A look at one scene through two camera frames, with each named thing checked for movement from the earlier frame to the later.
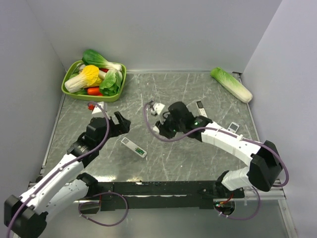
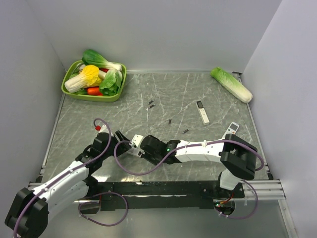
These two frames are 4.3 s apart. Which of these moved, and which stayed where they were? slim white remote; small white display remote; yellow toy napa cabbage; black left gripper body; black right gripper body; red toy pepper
Moved: black right gripper body; black left gripper body
Stayed: yellow toy napa cabbage; red toy pepper; small white display remote; slim white remote
